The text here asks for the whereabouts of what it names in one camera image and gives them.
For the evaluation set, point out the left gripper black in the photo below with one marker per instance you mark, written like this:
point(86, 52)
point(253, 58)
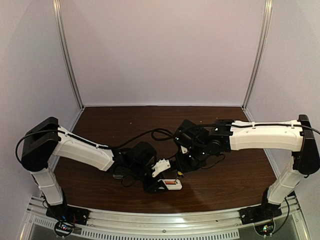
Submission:
point(152, 182)

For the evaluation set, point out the white remote control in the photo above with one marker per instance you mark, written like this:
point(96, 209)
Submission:
point(176, 187)

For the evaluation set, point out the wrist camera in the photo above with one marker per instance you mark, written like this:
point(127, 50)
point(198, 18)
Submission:
point(183, 149)
point(161, 168)

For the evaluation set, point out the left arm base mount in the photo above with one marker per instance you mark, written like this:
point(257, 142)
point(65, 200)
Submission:
point(68, 214)

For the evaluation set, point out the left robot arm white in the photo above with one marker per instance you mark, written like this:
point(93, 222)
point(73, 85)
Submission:
point(48, 139)

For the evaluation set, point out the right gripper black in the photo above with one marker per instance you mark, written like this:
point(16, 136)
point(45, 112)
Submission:
point(185, 166)

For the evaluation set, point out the orange battery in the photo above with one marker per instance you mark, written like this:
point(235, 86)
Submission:
point(170, 182)

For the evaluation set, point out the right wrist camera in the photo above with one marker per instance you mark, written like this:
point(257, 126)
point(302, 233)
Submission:
point(183, 149)

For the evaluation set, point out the aluminium frame post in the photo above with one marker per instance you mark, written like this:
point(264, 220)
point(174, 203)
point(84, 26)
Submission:
point(263, 37)
point(65, 52)

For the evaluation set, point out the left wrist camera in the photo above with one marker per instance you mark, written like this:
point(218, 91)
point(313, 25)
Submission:
point(161, 168)

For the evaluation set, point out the aluminium front rail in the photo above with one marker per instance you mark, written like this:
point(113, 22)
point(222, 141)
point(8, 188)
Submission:
point(111, 225)

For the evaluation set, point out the grey remote control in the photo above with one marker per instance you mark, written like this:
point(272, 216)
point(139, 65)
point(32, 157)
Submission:
point(118, 177)

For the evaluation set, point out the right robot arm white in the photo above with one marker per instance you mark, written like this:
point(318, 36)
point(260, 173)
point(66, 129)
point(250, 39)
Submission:
point(226, 135)

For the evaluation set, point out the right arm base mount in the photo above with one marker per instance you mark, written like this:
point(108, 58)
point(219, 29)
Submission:
point(259, 213)

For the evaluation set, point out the left aluminium frame post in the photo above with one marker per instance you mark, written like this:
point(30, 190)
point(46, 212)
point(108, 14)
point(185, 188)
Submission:
point(65, 52)

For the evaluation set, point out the right aluminium frame post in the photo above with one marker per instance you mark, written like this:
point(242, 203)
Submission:
point(263, 37)

